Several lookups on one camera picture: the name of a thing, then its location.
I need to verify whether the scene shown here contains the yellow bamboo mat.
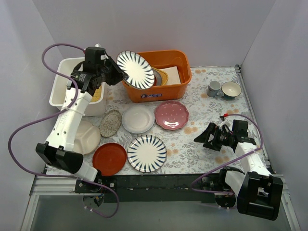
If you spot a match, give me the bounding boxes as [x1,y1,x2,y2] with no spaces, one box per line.
[91,85,103,102]

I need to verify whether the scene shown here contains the blue striped plate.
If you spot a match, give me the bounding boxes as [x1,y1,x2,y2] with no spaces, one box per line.
[116,51,155,90]
[127,135,167,173]

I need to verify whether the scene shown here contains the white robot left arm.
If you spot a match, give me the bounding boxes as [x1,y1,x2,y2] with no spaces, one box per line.
[36,46,127,193]

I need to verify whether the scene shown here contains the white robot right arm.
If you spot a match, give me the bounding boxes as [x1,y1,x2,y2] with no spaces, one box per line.
[194,120,283,220]

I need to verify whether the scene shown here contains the white plastic bin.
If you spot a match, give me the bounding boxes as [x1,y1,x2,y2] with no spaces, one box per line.
[49,57,107,116]

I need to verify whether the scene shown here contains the orange plastic bin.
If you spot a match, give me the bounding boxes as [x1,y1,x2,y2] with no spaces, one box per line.
[123,50,192,103]

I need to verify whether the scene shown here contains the pink polka dot plate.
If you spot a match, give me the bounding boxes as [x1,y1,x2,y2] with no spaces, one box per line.
[154,101,189,130]

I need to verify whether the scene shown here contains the speckled oval dish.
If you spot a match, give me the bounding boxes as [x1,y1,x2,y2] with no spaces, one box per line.
[99,110,122,138]

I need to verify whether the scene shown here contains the grey rimmed plate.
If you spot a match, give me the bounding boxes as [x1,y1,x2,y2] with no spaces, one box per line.
[153,70,162,86]

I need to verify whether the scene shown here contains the white round plate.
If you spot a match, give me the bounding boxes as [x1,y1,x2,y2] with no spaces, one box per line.
[122,105,155,134]

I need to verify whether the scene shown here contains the floral table mat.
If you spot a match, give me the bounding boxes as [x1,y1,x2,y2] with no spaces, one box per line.
[45,66,268,176]

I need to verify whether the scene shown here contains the green rimmed bowl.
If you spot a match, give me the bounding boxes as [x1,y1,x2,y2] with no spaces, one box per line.
[221,82,242,100]

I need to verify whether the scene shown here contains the small patterned mug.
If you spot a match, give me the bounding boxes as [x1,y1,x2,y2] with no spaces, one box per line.
[207,80,224,97]

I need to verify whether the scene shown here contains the yellow woven basket plate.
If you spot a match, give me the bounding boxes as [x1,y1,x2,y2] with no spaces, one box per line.
[152,67,168,86]

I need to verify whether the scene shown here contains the white square plate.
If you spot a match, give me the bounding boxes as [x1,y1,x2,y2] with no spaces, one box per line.
[161,66,181,85]

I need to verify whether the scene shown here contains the cream divided plate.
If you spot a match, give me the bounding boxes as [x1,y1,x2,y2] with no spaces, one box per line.
[73,120,101,155]

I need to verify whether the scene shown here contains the red round plate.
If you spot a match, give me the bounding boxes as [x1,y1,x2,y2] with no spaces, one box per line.
[92,143,127,177]

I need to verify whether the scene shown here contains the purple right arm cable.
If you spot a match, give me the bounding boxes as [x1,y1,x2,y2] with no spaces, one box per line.
[191,113,263,210]

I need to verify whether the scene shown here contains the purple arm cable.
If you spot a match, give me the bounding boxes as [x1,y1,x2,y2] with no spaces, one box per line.
[7,43,120,218]
[191,113,263,210]

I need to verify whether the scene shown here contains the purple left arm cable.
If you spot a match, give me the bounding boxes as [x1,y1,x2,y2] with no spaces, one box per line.
[7,43,120,218]

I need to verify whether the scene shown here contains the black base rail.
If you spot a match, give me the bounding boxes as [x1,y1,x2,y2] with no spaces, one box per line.
[74,174,247,207]

